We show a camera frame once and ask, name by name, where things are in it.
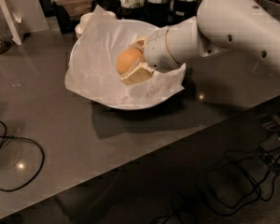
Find orange fruit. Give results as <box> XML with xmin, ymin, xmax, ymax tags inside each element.
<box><xmin>116</xmin><ymin>48</ymin><xmax>145</xmax><ymax>75</ymax></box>

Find black cup with sticks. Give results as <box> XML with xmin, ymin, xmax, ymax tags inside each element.
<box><xmin>146</xmin><ymin>0</ymin><xmax>171</xmax><ymax>27</ymax></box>

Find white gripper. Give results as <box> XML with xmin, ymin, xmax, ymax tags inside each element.
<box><xmin>120</xmin><ymin>17</ymin><xmax>208</xmax><ymax>85</ymax></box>

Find black wooden tray holder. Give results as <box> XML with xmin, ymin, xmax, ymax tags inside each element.
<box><xmin>51</xmin><ymin>0</ymin><xmax>95</xmax><ymax>34</ymax></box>

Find black cable on table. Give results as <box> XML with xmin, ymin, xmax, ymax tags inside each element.
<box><xmin>0</xmin><ymin>117</ymin><xmax>46</xmax><ymax>193</ymax></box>

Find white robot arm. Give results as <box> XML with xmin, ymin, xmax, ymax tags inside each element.
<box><xmin>117</xmin><ymin>0</ymin><xmax>280</xmax><ymax>85</ymax></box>

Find white paper liner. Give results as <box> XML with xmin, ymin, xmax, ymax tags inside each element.
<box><xmin>64</xmin><ymin>5</ymin><xmax>187</xmax><ymax>106</ymax></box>

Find black cables on floor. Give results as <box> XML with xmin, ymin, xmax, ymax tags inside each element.
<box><xmin>150</xmin><ymin>115</ymin><xmax>280</xmax><ymax>224</ymax></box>

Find black cup with napkins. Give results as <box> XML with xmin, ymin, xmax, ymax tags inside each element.
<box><xmin>119</xmin><ymin>0</ymin><xmax>146</xmax><ymax>20</ymax></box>

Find white slanted board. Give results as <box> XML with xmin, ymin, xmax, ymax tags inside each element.
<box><xmin>0</xmin><ymin>0</ymin><xmax>23</xmax><ymax>46</ymax></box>

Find white bowl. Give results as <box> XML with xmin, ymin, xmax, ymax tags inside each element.
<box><xmin>68</xmin><ymin>19</ymin><xmax>187</xmax><ymax>111</ymax></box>

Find black cup with packets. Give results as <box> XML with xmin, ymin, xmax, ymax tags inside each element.
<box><xmin>173</xmin><ymin>0</ymin><xmax>199</xmax><ymax>22</ymax></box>

